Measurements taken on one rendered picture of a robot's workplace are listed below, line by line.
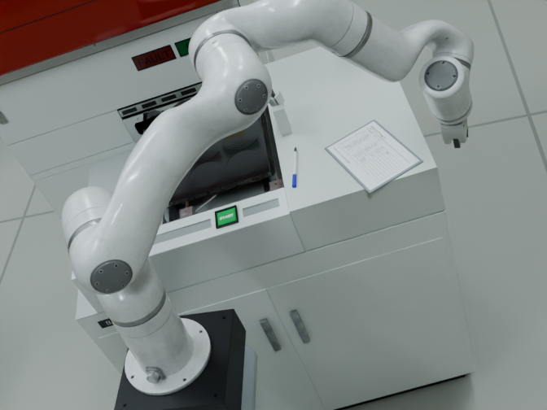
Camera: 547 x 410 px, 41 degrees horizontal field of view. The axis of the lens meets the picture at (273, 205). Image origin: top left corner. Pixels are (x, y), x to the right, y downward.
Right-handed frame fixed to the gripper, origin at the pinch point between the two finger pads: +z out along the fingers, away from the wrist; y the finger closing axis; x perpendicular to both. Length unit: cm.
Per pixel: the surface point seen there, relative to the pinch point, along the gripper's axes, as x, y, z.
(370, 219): -21.2, 18.4, 7.4
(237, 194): -61, 9, 19
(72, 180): -124, 0, 30
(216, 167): -66, 3, 13
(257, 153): -55, -2, 15
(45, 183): -132, 2, 27
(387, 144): -17.3, 0.7, 5.2
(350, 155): -26.0, 3.7, 3.8
